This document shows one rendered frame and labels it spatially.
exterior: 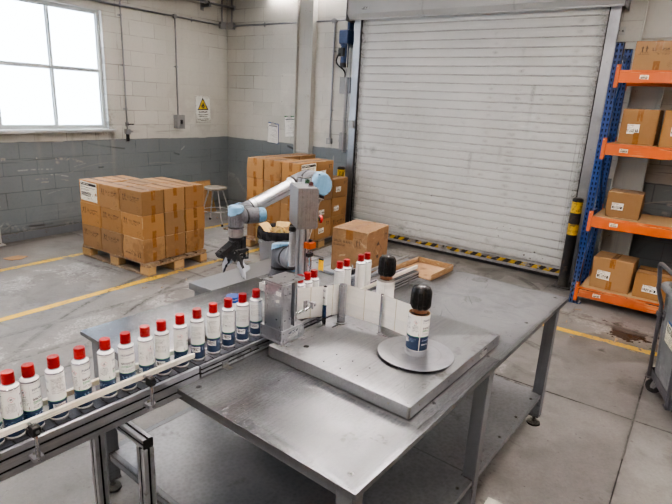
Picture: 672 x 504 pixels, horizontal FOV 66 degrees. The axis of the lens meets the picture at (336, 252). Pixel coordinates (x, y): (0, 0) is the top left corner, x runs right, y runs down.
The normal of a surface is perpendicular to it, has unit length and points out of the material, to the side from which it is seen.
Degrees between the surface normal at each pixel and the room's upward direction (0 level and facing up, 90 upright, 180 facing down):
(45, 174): 90
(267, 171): 90
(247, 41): 90
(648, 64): 91
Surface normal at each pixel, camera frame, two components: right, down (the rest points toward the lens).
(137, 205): -0.52, 0.21
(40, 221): 0.81, 0.20
